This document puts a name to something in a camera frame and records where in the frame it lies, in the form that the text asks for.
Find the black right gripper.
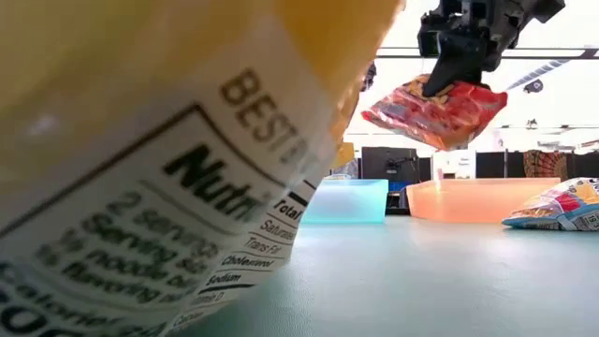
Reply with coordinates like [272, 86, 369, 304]
[417, 0, 567, 98]

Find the blue-edged Maruchan ramen packet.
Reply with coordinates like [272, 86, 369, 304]
[502, 176, 599, 232]

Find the red Saucy Noods packet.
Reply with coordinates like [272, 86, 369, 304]
[359, 73, 509, 152]

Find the black monitor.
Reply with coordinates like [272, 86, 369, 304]
[360, 146, 419, 184]

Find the white sign board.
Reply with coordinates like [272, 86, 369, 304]
[432, 149, 474, 180]

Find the black partition panel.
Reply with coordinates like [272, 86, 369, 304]
[475, 152, 525, 179]
[568, 152, 599, 182]

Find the patterned orange tapestry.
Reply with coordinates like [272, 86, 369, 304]
[522, 149, 570, 182]

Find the black overhead crossbar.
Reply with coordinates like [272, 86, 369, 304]
[376, 45, 599, 60]

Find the orange plastic bin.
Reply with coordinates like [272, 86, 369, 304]
[405, 176, 562, 225]

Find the yellow Maruchan ramen packet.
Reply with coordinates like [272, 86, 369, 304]
[330, 141, 357, 170]
[0, 0, 406, 337]

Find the teal plastic bin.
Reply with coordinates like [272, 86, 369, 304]
[300, 178, 390, 225]

